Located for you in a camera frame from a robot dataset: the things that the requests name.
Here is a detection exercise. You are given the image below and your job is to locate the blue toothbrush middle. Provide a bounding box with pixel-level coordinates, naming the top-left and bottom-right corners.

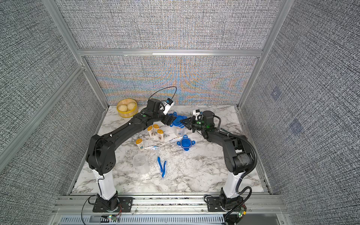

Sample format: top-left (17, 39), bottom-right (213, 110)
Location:
top-left (157, 157), bottom-right (163, 173)

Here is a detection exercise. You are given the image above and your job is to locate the blue toothbrush lower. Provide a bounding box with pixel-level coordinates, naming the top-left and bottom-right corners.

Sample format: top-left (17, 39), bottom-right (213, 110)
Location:
top-left (162, 160), bottom-right (167, 179)

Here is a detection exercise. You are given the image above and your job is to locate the blue toothbrush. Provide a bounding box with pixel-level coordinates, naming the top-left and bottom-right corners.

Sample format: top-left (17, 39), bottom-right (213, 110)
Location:
top-left (157, 157), bottom-right (163, 173)
top-left (162, 160), bottom-right (167, 179)

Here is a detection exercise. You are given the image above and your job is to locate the cream dumpling bun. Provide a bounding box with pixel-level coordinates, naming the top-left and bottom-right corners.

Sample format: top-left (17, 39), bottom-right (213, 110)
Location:
top-left (118, 104), bottom-right (128, 112)
top-left (127, 102), bottom-right (137, 111)

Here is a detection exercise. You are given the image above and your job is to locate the aluminium front rail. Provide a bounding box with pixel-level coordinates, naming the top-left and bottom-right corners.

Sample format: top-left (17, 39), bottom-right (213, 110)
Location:
top-left (48, 193), bottom-right (291, 225)

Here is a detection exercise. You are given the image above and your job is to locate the orange cap bottle three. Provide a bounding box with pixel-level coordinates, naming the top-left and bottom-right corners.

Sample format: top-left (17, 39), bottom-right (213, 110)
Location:
top-left (153, 124), bottom-right (159, 136)

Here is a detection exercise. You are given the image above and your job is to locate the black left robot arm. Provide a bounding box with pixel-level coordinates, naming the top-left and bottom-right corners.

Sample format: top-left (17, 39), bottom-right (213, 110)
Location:
top-left (85, 98), bottom-right (175, 212)

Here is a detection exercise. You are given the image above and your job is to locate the toothpaste tube middle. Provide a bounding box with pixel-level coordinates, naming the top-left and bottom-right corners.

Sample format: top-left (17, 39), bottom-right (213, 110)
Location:
top-left (169, 137), bottom-right (182, 143)

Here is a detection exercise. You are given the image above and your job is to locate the toothpaste tube left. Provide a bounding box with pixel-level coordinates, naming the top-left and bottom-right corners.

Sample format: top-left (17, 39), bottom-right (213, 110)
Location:
top-left (144, 146), bottom-right (159, 150)

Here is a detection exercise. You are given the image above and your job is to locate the right cream dumpling bun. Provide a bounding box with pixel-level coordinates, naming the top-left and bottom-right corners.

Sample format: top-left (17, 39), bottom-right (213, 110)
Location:
top-left (127, 102), bottom-right (137, 111)

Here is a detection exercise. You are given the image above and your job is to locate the orange cap bottle two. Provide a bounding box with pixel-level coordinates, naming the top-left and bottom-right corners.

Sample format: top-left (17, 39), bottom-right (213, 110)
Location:
top-left (147, 126), bottom-right (154, 138)

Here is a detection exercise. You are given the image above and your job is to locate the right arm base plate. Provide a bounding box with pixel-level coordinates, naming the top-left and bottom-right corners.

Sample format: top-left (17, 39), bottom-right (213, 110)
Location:
top-left (203, 195), bottom-right (244, 212)

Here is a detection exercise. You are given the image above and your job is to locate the orange cap bottle four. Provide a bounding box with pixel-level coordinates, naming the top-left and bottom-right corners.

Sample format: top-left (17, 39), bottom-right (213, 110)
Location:
top-left (157, 129), bottom-right (165, 142)

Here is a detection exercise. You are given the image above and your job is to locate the yellow bamboo steamer basket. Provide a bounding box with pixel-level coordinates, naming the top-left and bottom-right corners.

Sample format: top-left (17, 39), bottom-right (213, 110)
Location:
top-left (116, 98), bottom-right (138, 118)

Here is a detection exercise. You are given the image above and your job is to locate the clear plastic container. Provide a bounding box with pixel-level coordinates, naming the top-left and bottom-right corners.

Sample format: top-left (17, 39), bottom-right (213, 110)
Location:
top-left (133, 153), bottom-right (150, 174)
top-left (174, 125), bottom-right (185, 137)

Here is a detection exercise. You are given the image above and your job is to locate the toothpaste tube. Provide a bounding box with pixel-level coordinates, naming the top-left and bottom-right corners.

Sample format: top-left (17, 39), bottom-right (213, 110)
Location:
top-left (144, 146), bottom-right (159, 150)
top-left (169, 137), bottom-right (182, 143)

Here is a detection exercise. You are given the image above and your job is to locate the blue lid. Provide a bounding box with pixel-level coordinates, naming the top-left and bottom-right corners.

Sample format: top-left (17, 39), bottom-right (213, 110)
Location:
top-left (177, 135), bottom-right (196, 152)
top-left (170, 112), bottom-right (188, 128)

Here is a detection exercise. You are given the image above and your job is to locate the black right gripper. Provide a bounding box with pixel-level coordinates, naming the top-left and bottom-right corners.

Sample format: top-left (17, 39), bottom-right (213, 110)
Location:
top-left (180, 116), bottom-right (208, 132)

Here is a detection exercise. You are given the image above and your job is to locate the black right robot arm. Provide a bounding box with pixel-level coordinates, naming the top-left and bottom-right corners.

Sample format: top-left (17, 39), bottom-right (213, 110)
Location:
top-left (181, 110), bottom-right (258, 211)

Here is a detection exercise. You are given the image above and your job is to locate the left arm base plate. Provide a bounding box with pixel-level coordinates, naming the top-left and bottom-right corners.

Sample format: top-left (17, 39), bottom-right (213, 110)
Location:
top-left (92, 197), bottom-right (134, 213)

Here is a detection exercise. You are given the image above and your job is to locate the left cream dumpling bun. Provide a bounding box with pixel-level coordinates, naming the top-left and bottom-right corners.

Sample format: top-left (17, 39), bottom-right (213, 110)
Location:
top-left (118, 104), bottom-right (128, 112)

